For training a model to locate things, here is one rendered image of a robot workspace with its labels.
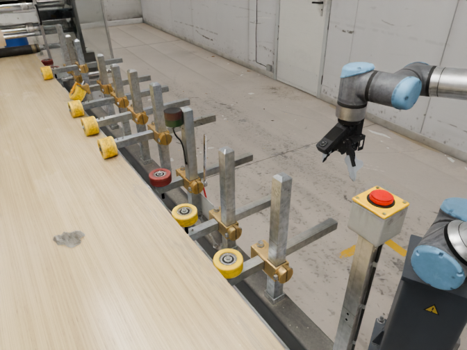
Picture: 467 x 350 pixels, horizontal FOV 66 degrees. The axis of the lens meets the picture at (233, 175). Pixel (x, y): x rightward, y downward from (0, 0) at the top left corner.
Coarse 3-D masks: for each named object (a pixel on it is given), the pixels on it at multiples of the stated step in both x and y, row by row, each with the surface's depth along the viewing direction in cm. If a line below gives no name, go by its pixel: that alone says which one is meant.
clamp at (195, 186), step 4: (176, 172) 142; (180, 172) 140; (184, 172) 140; (184, 176) 137; (184, 180) 137; (188, 180) 135; (192, 180) 135; (196, 180) 135; (200, 180) 136; (184, 184) 138; (188, 184) 135; (192, 184) 134; (196, 184) 133; (200, 184) 134; (188, 188) 134; (192, 188) 133; (196, 188) 134; (200, 188) 135; (192, 192) 134; (196, 192) 135
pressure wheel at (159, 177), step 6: (162, 168) 136; (150, 174) 132; (156, 174) 132; (162, 174) 132; (168, 174) 132; (150, 180) 131; (156, 180) 129; (162, 180) 130; (168, 180) 131; (156, 186) 131; (162, 186) 131; (162, 198) 138
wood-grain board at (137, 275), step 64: (0, 64) 266; (0, 128) 169; (64, 128) 168; (0, 192) 125; (64, 192) 124; (128, 192) 123; (0, 256) 98; (64, 256) 98; (128, 256) 98; (192, 256) 97; (0, 320) 81; (64, 320) 81; (128, 320) 81; (192, 320) 81; (256, 320) 80
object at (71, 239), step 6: (66, 234) 103; (72, 234) 104; (78, 234) 104; (84, 234) 105; (54, 240) 103; (60, 240) 102; (66, 240) 102; (72, 240) 102; (78, 240) 102; (72, 246) 101
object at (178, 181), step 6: (240, 156) 152; (246, 156) 152; (252, 156) 153; (240, 162) 151; (246, 162) 153; (210, 168) 144; (216, 168) 145; (198, 174) 141; (210, 174) 144; (174, 180) 137; (180, 180) 137; (168, 186) 135; (174, 186) 137; (180, 186) 139; (162, 192) 135
